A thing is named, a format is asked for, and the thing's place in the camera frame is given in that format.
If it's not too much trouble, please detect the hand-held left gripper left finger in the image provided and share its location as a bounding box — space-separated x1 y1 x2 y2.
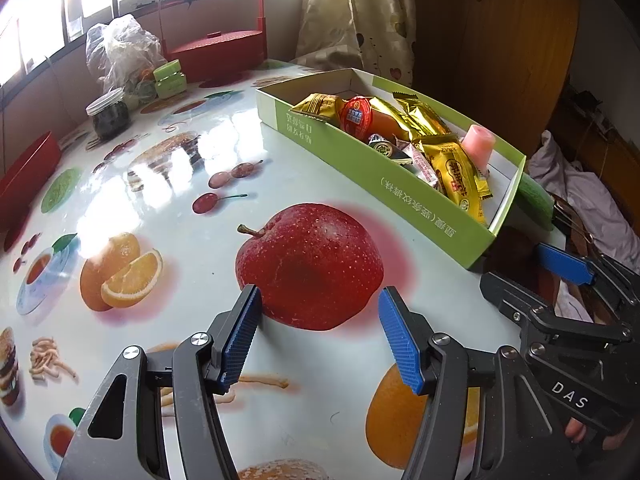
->
55 284 264 480

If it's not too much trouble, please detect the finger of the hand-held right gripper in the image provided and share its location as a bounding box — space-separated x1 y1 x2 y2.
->
537 242 640 307
480 271 632 345

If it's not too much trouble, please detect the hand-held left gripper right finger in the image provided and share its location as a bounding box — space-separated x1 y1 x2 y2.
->
377 286 583 480

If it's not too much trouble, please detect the small gold brown snack packet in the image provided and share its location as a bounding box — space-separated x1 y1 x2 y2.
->
421 135 490 226

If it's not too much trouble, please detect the pink jelly cup red lid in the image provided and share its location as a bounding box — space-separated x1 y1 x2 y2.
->
460 124 497 168
339 96 412 142

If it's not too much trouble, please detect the white red nougat candy packet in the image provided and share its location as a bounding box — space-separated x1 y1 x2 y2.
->
404 141 447 195

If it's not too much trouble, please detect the green and white cardboard box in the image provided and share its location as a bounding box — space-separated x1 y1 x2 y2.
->
256 68 527 272

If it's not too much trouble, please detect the black triangular snack packet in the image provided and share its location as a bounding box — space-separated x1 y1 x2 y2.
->
367 133 414 166

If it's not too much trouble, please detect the yellow snack packet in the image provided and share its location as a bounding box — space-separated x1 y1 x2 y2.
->
289 93 347 124

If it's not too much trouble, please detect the person's right hand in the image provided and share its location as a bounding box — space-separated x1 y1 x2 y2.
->
564 416 590 444

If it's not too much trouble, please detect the pink bed cloth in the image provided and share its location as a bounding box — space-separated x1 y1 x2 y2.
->
527 130 640 261

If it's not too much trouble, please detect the wooden cabinet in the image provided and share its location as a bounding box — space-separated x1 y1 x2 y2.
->
545 92 640 231

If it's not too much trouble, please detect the wooden wardrobe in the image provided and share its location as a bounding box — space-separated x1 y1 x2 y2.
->
410 0 583 161

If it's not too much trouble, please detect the clear jar with dark contents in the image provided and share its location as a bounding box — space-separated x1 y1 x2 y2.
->
85 87 133 142

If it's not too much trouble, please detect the red plastic bowl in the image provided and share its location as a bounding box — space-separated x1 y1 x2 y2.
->
0 131 62 233

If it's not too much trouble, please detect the light green jar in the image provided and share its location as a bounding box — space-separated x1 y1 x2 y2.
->
152 59 188 100

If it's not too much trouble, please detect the clear plastic bag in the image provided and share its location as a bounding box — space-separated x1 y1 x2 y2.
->
85 14 168 106

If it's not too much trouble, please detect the cream patterned curtain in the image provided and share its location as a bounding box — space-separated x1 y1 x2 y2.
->
292 0 418 88

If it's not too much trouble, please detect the red basket with handle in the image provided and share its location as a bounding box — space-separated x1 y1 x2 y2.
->
157 0 268 83

